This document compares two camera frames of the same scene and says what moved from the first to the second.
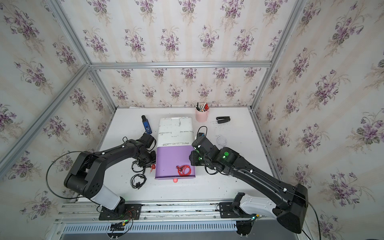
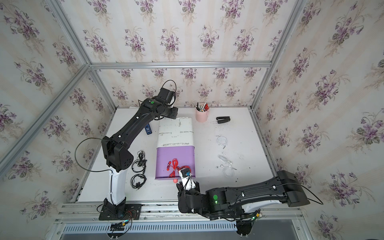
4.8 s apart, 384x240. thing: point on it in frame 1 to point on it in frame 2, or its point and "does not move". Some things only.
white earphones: [221, 140] does not move
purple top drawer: [168, 157] does not move
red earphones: [152, 167] to [175, 166]
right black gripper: [192, 155] to [180, 193]
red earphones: [184, 170] does not move
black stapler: [225, 119] does not move
